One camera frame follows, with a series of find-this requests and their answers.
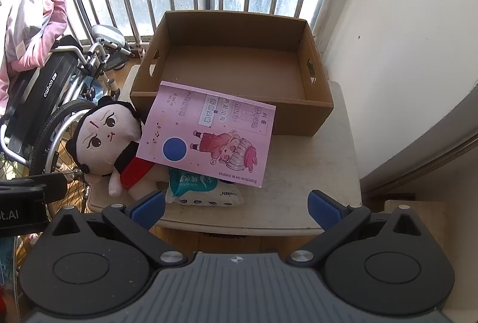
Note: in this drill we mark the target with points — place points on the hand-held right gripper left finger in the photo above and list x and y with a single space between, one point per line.
149 210

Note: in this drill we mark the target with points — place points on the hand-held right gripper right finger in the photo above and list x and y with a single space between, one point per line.
325 211

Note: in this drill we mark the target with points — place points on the teal and white tissue pack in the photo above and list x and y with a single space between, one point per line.
198 189

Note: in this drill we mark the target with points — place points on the pink cartoon book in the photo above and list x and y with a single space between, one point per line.
209 144

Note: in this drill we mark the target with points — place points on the plush doll with black hair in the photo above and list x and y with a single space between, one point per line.
104 132

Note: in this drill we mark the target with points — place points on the brown cardboard box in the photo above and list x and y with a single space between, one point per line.
224 61

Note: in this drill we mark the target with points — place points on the wooden board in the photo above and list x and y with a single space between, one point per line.
418 213

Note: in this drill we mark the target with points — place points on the blue patterned cloth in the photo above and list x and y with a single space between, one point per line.
99 91

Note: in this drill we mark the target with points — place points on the folded wheelchair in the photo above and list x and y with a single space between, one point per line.
56 80

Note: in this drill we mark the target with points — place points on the pink jacket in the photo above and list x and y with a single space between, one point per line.
33 20

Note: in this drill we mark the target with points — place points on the grey door frame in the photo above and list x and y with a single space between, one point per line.
429 144

